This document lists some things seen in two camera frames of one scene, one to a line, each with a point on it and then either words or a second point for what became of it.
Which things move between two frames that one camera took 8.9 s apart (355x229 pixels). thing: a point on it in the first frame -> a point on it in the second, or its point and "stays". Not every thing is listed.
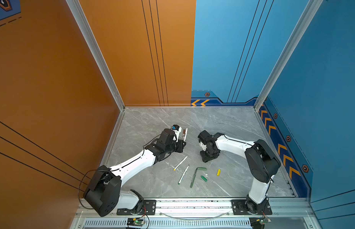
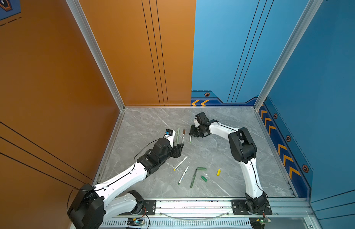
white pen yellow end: [180, 162] stays
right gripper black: [205, 159] -> [192, 132]
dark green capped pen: [194, 173] stays
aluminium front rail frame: [286, 213] stays
